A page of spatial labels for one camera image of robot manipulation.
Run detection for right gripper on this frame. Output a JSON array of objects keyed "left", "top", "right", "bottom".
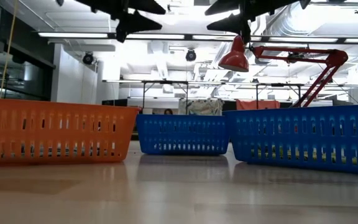
[{"left": 204, "top": 0, "right": 292, "bottom": 45}]

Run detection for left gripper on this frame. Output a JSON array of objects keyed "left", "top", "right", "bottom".
[{"left": 105, "top": 0, "right": 167, "bottom": 44}]

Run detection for red desk lamp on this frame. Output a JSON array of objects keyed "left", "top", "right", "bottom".
[{"left": 217, "top": 34, "right": 349, "bottom": 108}]

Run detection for black round ceiling fixture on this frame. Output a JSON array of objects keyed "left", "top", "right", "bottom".
[
  {"left": 185, "top": 49, "right": 198, "bottom": 63},
  {"left": 82, "top": 52, "right": 94, "bottom": 66}
]

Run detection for black folding table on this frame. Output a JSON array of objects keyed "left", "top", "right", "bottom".
[
  {"left": 141, "top": 79, "right": 190, "bottom": 116},
  {"left": 254, "top": 82, "right": 303, "bottom": 108}
]

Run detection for ceiling light strip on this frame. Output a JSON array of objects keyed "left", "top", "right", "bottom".
[{"left": 37, "top": 30, "right": 358, "bottom": 45}]

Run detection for orange cloth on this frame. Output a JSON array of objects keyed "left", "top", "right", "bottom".
[{"left": 235, "top": 99, "right": 281, "bottom": 111}]

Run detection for white cloth cover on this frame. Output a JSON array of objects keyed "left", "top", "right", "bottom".
[{"left": 178, "top": 98, "right": 225, "bottom": 116}]

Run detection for blue plastic basket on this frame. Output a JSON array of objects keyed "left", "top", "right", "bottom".
[
  {"left": 135, "top": 113, "right": 230, "bottom": 157},
  {"left": 223, "top": 103, "right": 358, "bottom": 175}
]

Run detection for orange plastic basket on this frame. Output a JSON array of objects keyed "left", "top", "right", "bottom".
[{"left": 0, "top": 96, "right": 140, "bottom": 166}]

